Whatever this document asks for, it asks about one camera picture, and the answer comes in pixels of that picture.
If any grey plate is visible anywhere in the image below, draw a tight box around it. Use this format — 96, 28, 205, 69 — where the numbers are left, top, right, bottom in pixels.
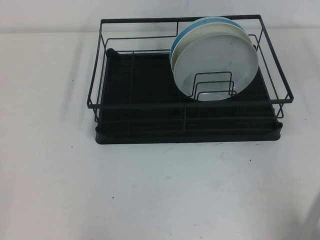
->
173, 33, 260, 102

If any black dish drying rack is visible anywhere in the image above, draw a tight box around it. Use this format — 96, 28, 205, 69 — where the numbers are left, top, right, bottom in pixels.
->
95, 47, 284, 145

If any black wire dish rack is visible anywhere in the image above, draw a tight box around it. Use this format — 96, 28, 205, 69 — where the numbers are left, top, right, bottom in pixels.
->
86, 14, 294, 133

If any blue plate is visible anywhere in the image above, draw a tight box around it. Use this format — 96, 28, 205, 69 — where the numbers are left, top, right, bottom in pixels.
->
169, 16, 245, 64

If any cream plate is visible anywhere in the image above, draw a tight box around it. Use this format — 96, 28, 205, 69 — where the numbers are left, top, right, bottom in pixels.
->
170, 19, 252, 74

